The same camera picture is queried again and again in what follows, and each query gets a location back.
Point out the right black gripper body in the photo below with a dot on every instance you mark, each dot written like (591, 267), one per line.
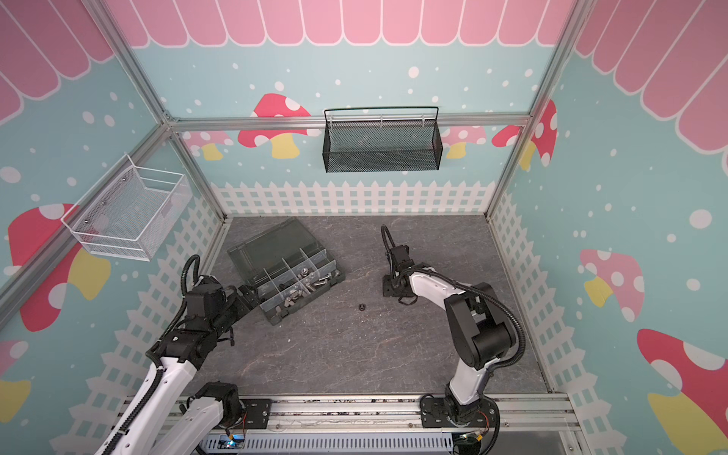
(392, 285)

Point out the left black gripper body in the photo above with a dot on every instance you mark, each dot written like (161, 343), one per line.
(233, 309)

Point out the dark green compartment organizer box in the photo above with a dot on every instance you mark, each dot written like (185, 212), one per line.
(284, 269)

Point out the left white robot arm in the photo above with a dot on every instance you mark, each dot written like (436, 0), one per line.
(175, 360)

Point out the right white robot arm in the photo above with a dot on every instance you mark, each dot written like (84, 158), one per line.
(486, 335)

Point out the white wire mesh basket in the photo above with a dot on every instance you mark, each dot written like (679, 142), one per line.
(129, 213)

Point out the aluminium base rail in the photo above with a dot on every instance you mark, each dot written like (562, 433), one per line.
(308, 413)

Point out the black wire mesh basket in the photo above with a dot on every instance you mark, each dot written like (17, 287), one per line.
(382, 139)

